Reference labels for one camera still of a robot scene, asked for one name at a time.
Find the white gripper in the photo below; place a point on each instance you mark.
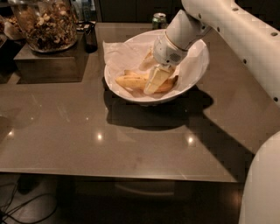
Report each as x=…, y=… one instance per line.
x=167, y=52

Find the yellow banana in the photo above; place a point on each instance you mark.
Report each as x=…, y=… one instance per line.
x=158, y=80
x=138, y=81

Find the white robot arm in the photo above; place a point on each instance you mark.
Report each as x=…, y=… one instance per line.
x=257, y=45

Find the white bowl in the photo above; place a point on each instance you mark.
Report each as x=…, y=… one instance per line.
x=163, y=97

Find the snack bowl at left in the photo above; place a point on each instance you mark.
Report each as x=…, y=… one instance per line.
x=12, y=29

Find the white paper liner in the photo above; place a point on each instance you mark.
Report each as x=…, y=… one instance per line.
x=128, y=55

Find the green soda can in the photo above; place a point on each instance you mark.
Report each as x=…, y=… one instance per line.
x=159, y=21

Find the large glass snack jar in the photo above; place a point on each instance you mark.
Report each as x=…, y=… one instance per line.
x=47, y=25

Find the dark square pedestal block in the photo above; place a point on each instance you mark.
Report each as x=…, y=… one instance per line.
x=59, y=67

